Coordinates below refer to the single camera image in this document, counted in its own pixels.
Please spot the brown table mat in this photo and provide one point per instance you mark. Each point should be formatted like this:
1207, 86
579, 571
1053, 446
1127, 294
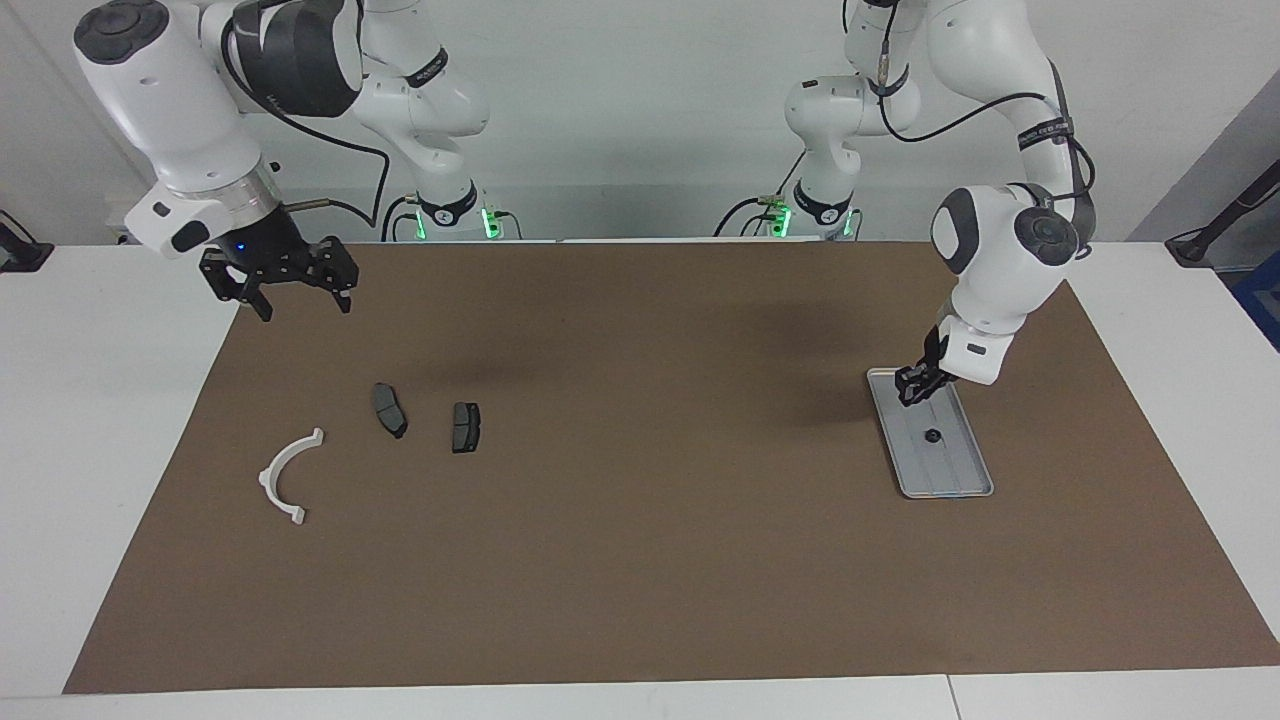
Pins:
640, 560

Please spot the silver metal tray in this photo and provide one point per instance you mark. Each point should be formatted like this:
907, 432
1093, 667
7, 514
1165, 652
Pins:
955, 470

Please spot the white curved plastic bracket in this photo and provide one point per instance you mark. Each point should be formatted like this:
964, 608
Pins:
268, 478

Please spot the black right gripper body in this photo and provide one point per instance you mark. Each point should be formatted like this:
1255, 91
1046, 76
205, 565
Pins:
262, 245

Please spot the blue box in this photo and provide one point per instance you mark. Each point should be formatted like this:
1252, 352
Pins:
1262, 310

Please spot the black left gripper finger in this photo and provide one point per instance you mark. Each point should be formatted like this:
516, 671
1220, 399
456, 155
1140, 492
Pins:
908, 385
932, 390

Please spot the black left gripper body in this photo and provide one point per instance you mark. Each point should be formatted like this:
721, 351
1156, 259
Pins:
936, 358

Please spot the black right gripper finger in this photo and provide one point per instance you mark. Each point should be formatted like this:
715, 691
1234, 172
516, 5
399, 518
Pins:
342, 270
262, 308

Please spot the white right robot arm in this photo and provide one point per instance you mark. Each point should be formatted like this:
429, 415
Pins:
160, 100

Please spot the curved dark brake pad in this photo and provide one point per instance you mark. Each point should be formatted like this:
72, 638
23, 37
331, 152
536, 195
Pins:
388, 410

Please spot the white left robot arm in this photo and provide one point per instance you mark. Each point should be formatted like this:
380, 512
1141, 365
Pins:
1000, 260

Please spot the black clamp stand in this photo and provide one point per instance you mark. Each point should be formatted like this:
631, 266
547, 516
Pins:
20, 255

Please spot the white cardboard box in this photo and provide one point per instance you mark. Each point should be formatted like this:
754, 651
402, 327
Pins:
122, 238

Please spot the rectangular dark brake pad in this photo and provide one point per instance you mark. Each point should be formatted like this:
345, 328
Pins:
465, 427

